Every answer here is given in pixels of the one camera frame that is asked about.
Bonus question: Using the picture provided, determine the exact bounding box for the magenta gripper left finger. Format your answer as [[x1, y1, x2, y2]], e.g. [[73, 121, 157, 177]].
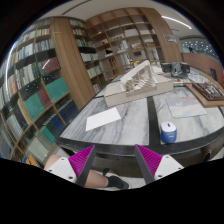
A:
[[47, 145, 96, 187]]

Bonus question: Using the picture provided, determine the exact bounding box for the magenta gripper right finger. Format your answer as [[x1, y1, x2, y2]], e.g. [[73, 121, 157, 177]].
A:
[[135, 145, 183, 184]]

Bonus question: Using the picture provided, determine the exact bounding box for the blue and white computer mouse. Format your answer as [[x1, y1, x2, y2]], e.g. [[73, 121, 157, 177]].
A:
[[160, 121, 177, 143]]

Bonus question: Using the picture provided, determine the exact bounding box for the grey mouse pad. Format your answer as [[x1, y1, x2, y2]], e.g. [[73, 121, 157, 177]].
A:
[[166, 97, 207, 118]]

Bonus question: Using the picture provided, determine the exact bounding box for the person's leg with black shoe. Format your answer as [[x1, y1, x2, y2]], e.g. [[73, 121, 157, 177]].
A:
[[44, 155, 130, 190]]

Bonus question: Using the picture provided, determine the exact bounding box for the white paper sheet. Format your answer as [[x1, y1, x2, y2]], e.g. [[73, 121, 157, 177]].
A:
[[86, 107, 121, 131]]

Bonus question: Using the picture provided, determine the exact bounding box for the large left bookshelf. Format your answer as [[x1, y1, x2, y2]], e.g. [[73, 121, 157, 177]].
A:
[[0, 17, 95, 166]]

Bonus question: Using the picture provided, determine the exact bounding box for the white architectural model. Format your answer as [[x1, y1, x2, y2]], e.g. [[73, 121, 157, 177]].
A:
[[104, 60, 173, 107]]

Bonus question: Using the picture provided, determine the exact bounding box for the black monitor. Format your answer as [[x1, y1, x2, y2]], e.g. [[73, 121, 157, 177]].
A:
[[161, 63, 172, 73]]

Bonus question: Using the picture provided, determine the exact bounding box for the wooden back bookshelf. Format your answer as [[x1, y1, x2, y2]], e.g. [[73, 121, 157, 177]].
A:
[[70, 8, 182, 92]]

